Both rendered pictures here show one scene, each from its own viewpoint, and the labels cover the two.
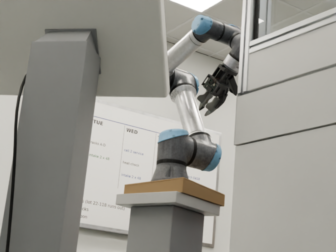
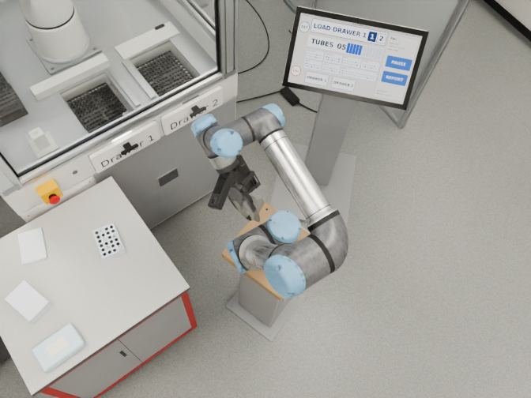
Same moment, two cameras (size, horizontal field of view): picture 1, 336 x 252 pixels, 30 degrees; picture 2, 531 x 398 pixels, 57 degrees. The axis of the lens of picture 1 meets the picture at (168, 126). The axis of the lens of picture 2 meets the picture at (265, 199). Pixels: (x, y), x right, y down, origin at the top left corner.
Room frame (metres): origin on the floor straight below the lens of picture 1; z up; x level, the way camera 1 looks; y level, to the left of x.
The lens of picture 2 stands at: (3.01, -0.20, 2.52)
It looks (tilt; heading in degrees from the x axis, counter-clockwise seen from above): 63 degrees down; 171
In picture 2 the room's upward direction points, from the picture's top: 8 degrees clockwise
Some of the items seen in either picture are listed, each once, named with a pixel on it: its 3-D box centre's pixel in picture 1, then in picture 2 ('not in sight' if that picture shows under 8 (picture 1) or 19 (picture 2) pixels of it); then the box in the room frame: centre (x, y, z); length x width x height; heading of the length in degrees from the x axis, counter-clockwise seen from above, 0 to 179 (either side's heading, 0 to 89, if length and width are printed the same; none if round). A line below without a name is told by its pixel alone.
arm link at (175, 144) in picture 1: (174, 146); (281, 231); (2.35, -0.03, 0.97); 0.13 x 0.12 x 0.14; 121
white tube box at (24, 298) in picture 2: not in sight; (29, 302); (2.54, -0.92, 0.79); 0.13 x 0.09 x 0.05; 51
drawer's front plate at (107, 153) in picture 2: not in sight; (126, 147); (1.94, -0.62, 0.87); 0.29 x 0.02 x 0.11; 126
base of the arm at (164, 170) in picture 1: (170, 175); not in sight; (2.34, -0.03, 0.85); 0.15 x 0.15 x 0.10
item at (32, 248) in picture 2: not in sight; (32, 245); (2.32, -0.95, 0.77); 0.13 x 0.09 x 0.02; 18
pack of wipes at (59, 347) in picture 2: not in sight; (58, 347); (2.69, -0.79, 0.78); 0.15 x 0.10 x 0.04; 128
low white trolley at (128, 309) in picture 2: not in sight; (100, 301); (2.42, -0.78, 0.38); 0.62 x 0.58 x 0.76; 126
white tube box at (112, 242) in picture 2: not in sight; (108, 242); (2.31, -0.67, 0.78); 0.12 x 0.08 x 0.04; 24
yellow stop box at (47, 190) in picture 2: not in sight; (50, 192); (2.15, -0.88, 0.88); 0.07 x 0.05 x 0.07; 126
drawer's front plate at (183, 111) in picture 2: not in sight; (193, 110); (1.76, -0.36, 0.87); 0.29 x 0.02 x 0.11; 126
